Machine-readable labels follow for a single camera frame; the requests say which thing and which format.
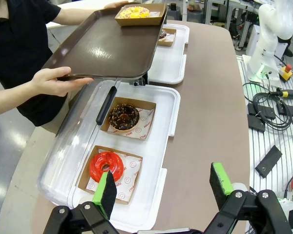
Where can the white printed paper liner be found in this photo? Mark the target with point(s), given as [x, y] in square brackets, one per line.
[131, 175]
[171, 37]
[155, 14]
[144, 124]

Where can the chocolate sprinkled donut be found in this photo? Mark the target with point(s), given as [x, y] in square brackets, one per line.
[114, 122]

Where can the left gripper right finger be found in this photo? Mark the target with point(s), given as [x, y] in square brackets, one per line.
[219, 185]

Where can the brown cardboard donut box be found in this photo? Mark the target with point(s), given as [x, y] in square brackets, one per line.
[84, 180]
[139, 22]
[146, 107]
[169, 43]

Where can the person's left forearm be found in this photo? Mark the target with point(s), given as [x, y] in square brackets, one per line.
[83, 14]

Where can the person's left hand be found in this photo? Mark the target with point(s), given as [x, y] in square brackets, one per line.
[116, 4]

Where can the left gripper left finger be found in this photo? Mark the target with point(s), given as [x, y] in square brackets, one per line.
[107, 195]

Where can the black rectangular block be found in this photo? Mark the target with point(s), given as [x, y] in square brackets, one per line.
[266, 112]
[256, 124]
[289, 111]

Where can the white plastic display tray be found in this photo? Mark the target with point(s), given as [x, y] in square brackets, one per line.
[161, 117]
[171, 70]

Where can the person in black shirt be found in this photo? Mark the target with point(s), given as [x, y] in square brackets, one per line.
[14, 36]

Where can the red glazed donut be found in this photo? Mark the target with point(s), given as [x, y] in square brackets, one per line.
[95, 168]

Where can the person's right forearm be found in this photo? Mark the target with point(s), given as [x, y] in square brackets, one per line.
[9, 97]

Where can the dark brown serving tray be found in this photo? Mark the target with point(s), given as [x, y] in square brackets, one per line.
[107, 48]

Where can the person's right hand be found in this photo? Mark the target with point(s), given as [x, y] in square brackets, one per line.
[51, 81]

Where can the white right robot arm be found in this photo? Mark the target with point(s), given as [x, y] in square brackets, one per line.
[268, 29]

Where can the flat black plate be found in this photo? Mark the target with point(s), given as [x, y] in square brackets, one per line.
[268, 162]

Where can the yellow sprinkled donut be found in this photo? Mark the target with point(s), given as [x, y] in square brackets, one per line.
[127, 13]

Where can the clear plastic dome lid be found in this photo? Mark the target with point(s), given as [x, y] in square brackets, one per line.
[63, 146]

